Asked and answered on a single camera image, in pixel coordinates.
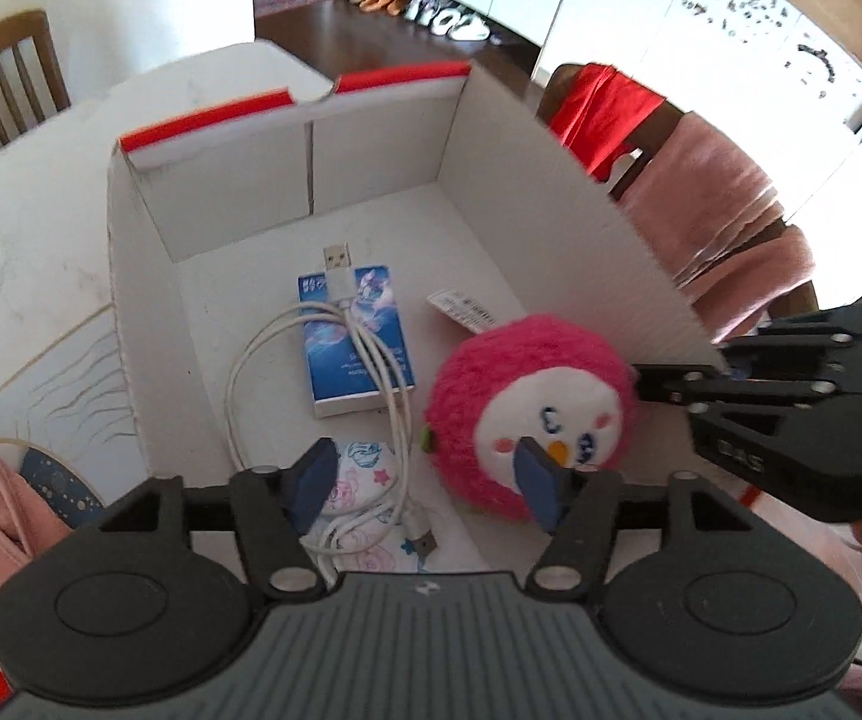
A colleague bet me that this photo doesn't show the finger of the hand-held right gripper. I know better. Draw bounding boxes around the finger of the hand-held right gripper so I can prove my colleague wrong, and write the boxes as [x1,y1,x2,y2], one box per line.
[630,362,848,410]
[723,300,862,377]

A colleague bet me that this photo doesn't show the wooden slatted chair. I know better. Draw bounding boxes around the wooden slatted chair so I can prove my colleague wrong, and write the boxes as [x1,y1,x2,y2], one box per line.
[0,10,72,185]

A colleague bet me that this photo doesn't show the red garment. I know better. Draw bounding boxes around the red garment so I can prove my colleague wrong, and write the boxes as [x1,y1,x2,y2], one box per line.
[549,64,666,182]

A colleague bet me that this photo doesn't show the pink fringed scarf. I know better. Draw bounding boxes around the pink fringed scarf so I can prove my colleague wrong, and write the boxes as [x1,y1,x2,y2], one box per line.
[618,111,818,346]

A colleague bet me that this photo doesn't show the row of shoes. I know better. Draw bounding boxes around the row of shoes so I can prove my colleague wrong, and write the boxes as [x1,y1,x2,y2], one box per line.
[333,0,492,42]

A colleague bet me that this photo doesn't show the printed table mat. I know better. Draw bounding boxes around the printed table mat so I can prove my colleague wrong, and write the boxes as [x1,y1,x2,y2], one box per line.
[0,307,154,713]

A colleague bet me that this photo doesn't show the small blue carton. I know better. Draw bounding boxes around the small blue carton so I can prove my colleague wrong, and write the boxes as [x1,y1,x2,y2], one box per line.
[296,264,417,421]

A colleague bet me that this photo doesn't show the white USB cable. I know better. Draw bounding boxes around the white USB cable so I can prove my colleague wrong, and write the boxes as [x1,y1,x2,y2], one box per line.
[225,241,439,563]

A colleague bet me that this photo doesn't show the white cardboard box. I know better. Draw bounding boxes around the white cardboard box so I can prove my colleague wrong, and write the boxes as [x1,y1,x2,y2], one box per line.
[107,60,732,578]

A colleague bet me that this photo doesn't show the pink plush toy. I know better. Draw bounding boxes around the pink plush toy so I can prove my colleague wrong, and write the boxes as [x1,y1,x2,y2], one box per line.
[422,289,638,526]

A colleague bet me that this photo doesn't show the white fridge with magnets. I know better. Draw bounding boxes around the white fridge with magnets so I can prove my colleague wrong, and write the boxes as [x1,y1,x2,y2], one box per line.
[532,0,862,226]

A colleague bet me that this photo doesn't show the white printed pouch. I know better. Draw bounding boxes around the white printed pouch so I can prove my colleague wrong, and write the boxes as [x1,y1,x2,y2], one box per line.
[303,439,421,575]

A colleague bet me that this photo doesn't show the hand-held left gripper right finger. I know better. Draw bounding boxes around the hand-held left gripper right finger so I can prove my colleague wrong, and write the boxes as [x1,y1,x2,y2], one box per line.
[513,435,758,605]

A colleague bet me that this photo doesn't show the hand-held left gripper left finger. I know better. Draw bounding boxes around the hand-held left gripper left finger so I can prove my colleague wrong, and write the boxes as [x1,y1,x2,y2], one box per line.
[104,436,342,602]

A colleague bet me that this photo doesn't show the dark wooden chair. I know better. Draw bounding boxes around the dark wooden chair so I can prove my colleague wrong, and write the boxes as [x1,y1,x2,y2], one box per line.
[536,64,822,346]

